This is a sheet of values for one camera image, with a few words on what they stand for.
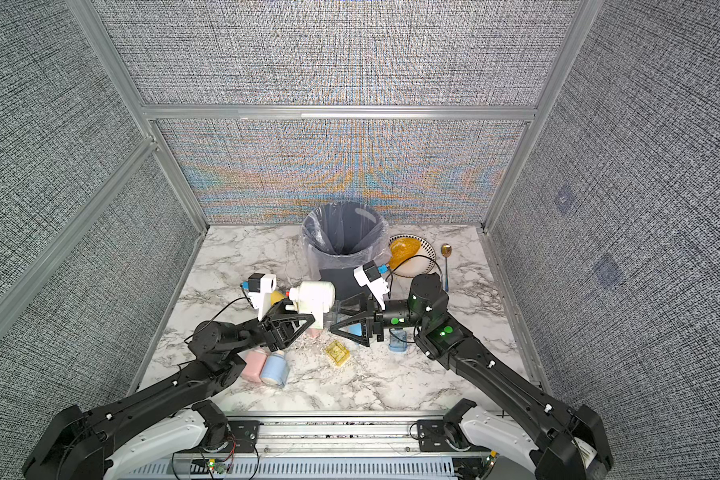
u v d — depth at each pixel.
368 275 0.56
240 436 0.74
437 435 0.73
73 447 0.40
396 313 0.57
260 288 0.56
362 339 0.55
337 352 0.88
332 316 0.56
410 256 1.04
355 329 0.55
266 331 0.55
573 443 0.38
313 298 0.56
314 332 0.55
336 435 0.75
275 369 0.76
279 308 0.60
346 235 0.95
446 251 1.10
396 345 0.88
